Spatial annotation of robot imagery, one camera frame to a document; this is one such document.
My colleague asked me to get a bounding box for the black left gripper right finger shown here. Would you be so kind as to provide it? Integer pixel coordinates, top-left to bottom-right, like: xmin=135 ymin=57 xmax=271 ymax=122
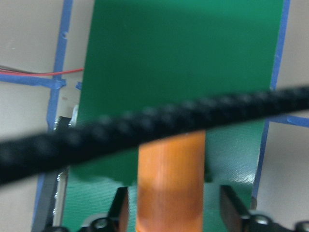
xmin=220 ymin=185 xmax=251 ymax=232

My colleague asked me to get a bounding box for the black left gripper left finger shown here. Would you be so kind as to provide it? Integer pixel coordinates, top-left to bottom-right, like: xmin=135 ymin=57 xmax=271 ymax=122
xmin=108 ymin=187 xmax=128 ymax=232

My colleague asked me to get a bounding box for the orange cylinder plain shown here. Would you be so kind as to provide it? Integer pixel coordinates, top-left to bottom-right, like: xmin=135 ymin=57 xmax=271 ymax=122
xmin=136 ymin=130 xmax=206 ymax=232

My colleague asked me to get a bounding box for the green conveyor belt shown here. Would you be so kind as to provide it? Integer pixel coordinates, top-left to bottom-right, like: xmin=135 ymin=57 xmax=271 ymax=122
xmin=63 ymin=0 xmax=286 ymax=232

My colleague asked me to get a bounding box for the black braided cable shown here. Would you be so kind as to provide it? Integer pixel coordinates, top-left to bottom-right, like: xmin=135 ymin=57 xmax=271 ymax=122
xmin=0 ymin=84 xmax=309 ymax=186

